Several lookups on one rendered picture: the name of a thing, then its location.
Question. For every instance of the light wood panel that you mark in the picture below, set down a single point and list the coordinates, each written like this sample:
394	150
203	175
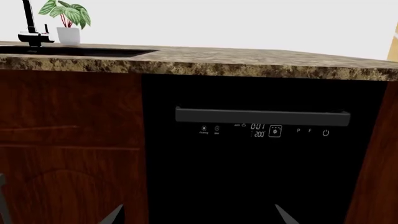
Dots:
393	46

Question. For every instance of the black dishwasher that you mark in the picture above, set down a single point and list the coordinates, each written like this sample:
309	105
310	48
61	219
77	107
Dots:
248	163

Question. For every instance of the dark wood cabinet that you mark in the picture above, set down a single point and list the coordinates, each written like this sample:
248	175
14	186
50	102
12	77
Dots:
376	163

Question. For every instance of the wooden cabinet door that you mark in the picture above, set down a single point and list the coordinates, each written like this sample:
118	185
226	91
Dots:
71	144

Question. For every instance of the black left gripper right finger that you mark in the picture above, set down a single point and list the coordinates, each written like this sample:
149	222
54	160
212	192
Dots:
284	215

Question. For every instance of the grey metal bar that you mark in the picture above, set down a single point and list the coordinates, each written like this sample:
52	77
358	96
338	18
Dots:
3	200

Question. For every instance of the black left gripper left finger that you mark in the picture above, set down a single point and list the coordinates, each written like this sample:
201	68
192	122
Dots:
115	215

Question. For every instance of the black faucet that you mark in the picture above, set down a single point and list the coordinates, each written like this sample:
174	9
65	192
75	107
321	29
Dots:
31	28

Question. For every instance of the black sink basin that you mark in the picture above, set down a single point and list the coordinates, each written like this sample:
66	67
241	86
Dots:
77	51

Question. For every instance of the brown granite countertop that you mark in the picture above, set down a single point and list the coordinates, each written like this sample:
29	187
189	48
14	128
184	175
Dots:
199	60

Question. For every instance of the potted plant in white pot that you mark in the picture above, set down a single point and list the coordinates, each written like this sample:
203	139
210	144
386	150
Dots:
68	21

